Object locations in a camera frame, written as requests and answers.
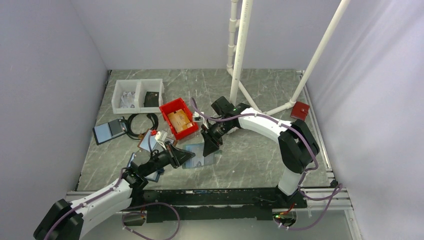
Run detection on white PVC pipe frame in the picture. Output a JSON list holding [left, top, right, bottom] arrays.
[[226, 0, 349, 115]]

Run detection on white two-compartment bin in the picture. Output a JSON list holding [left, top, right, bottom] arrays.
[[111, 78, 165, 115]]

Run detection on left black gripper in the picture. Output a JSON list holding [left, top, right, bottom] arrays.
[[142, 140, 195, 177]]

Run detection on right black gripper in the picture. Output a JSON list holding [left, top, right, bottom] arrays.
[[200, 116, 234, 157]]

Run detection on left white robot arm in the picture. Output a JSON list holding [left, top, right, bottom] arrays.
[[33, 141, 195, 240]]

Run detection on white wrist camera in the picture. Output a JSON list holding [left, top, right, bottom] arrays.
[[148, 130, 168, 147], [192, 112, 204, 123]]

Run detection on black coiled cable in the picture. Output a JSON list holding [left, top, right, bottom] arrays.
[[126, 112, 160, 141]]

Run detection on navy blue card holder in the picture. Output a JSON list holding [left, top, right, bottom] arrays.
[[127, 151, 165, 183]]

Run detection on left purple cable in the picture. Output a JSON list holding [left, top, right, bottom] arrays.
[[43, 134, 181, 240]]

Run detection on red plastic bin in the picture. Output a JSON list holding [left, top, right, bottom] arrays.
[[159, 98, 199, 140]]

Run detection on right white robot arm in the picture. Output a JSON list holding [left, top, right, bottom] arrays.
[[201, 96, 320, 208]]

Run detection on purple cable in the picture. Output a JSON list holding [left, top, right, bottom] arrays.
[[189, 97, 344, 232], [43, 134, 181, 240]]

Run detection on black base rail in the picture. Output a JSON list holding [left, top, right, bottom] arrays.
[[124, 187, 307, 223]]

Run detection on black wallet in bin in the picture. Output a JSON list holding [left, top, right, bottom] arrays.
[[143, 91, 160, 108]]

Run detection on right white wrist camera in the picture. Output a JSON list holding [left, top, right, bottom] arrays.
[[192, 112, 204, 123]]

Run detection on red leather wallet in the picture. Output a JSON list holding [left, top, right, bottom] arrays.
[[290, 101, 310, 121]]

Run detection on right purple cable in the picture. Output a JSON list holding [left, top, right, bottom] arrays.
[[189, 97, 344, 232]]

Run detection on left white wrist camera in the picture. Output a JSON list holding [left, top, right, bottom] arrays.
[[148, 130, 168, 147]]

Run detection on brown boxes in red bin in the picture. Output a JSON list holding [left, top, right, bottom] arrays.
[[167, 109, 193, 133]]

